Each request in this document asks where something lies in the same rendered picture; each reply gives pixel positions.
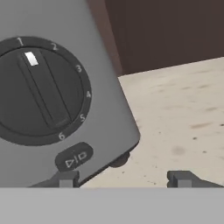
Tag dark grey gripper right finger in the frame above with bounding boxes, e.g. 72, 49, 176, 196
166, 170, 224, 189

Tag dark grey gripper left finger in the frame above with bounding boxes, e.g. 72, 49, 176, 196
30, 170, 81, 189

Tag black blender power button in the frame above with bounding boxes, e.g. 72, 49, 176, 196
54, 141, 95, 172

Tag black blender dial knob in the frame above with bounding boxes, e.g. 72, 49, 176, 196
0, 36, 93, 147

